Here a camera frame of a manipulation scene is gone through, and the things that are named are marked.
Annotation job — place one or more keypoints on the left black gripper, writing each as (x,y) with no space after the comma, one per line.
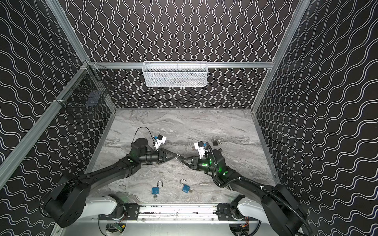
(161,156)

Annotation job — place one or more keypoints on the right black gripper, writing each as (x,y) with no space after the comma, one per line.
(194,162)

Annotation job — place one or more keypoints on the blue padlock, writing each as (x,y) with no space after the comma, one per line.
(186,188)
(155,190)

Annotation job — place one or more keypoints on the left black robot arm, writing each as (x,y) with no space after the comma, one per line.
(66,202)

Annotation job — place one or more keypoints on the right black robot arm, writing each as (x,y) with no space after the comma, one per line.
(282,211)

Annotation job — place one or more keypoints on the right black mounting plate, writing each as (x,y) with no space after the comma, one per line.
(227,212)

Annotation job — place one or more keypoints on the black mounting plate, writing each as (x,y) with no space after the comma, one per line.
(122,212)
(227,212)

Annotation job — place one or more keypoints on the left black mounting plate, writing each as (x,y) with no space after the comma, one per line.
(122,212)

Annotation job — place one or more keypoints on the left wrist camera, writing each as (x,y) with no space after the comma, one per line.
(158,141)

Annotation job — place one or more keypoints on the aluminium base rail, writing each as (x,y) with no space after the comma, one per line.
(161,213)

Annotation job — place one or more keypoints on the white wire mesh basket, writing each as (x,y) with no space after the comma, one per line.
(175,73)

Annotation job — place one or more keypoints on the black wire mesh basket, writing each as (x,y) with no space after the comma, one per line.
(87,98)

